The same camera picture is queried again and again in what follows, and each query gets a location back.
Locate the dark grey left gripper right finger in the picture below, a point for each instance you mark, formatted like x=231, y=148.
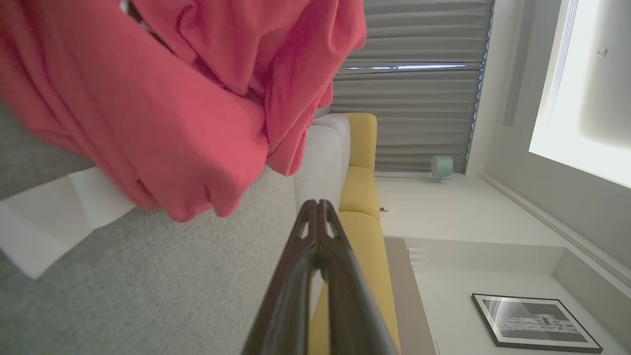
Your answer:
x=350, y=305

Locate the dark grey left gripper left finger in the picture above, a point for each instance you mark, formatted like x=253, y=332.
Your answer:
x=288, y=296

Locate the red shorts with white stripe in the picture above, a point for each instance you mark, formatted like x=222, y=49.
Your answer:
x=148, y=98

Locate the yellow sofa cushions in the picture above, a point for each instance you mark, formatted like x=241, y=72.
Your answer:
x=362, y=231

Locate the large grey fabric sofa seat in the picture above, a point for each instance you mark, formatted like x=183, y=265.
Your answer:
x=148, y=296

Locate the small grey fabric sofa section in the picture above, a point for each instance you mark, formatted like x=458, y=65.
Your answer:
x=323, y=158

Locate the teal lamp shade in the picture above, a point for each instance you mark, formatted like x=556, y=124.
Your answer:
x=442, y=166

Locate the black framed picture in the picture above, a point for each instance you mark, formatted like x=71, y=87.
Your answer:
x=535, y=323

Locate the grey pleated curtain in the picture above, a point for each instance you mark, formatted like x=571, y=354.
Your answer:
x=419, y=108

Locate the white wall vent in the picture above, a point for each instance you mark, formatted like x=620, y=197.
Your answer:
x=418, y=259

